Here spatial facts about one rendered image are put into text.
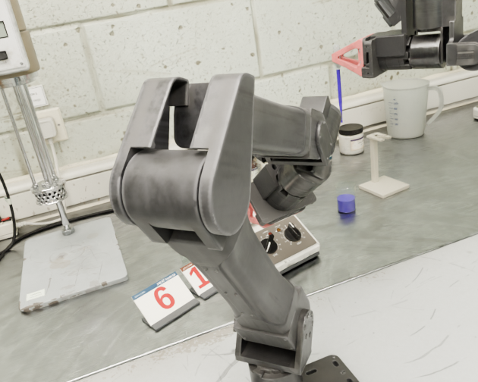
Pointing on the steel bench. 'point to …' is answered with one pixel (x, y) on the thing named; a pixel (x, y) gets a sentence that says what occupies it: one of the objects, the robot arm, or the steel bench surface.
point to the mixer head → (7, 46)
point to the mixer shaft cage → (42, 194)
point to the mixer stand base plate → (70, 264)
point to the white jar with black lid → (351, 139)
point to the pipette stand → (385, 183)
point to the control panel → (287, 248)
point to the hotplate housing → (295, 254)
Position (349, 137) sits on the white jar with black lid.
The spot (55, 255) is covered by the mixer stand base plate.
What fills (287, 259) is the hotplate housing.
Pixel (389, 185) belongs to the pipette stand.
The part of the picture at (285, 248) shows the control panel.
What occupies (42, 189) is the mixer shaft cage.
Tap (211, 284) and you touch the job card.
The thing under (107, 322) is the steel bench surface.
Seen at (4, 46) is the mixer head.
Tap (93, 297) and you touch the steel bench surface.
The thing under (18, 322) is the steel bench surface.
